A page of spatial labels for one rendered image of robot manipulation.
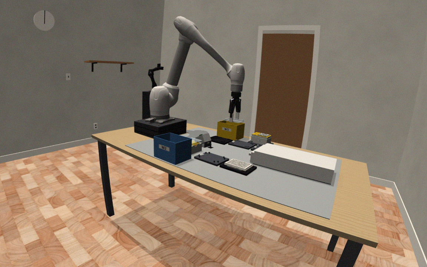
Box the blue open-top bin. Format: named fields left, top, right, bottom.
left=153, top=133, right=192, bottom=165

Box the yellow open-top bin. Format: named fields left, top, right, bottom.
left=217, top=121, right=245, bottom=140

